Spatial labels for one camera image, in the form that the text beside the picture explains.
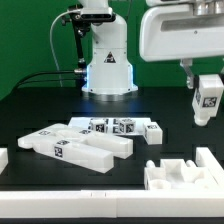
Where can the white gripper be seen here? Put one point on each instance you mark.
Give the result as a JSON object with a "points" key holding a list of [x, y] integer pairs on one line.
{"points": [[172, 31]]}

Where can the white chair seat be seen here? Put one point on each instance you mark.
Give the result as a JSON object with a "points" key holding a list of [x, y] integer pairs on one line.
{"points": [[176, 174]]}

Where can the white chair back frame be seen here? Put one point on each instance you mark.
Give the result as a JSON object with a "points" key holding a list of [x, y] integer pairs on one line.
{"points": [[86, 148]]}

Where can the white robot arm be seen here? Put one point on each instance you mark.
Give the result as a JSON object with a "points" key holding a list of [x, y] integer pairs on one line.
{"points": [[109, 74]]}

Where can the white tagged cube right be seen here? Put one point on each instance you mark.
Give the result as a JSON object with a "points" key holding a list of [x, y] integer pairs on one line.
{"points": [[126, 125]]}

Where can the white tagged cube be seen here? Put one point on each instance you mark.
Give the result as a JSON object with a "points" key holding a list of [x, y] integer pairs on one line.
{"points": [[126, 125], [98, 125]]}

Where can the white right fence bar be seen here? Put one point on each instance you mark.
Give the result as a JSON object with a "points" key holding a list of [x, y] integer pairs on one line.
{"points": [[204, 158]]}

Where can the white fence bar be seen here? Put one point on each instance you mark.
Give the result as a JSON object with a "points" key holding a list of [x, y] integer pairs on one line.
{"points": [[111, 204], [3, 159], [204, 158]]}

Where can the white tagged cube left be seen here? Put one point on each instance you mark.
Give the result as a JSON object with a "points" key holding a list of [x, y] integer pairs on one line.
{"points": [[98, 125]]}

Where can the white tagged flat plate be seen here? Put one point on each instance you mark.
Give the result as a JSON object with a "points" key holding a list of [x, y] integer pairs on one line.
{"points": [[111, 124]]}

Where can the white front fence bar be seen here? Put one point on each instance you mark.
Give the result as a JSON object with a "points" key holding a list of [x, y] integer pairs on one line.
{"points": [[111, 204]]}

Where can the white left fence bar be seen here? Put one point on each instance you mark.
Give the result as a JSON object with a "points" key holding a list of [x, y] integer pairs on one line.
{"points": [[3, 159]]}

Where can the black rear camera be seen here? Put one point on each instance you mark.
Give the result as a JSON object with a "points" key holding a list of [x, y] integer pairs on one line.
{"points": [[97, 15]]}

